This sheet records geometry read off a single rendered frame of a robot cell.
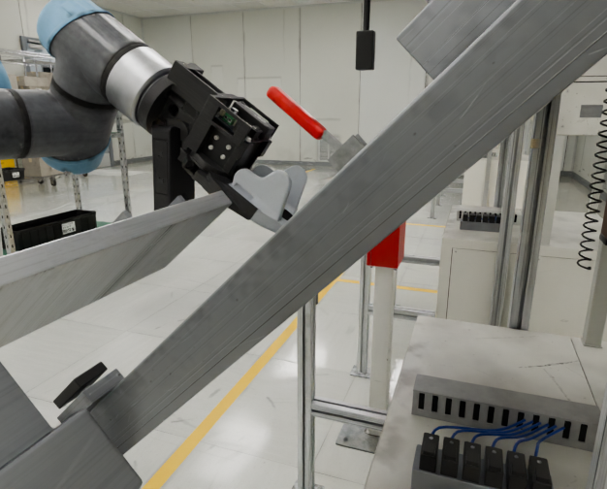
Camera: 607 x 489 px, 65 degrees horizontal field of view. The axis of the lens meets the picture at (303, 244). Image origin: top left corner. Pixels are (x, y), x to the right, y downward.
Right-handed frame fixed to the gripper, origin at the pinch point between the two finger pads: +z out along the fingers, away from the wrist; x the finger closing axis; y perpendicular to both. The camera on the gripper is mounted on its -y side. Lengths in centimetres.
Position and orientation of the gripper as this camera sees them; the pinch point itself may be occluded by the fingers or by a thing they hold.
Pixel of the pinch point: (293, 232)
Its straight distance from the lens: 49.8
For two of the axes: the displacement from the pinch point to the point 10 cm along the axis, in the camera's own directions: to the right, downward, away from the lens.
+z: 7.7, 6.3, -1.1
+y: 5.4, -7.3, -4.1
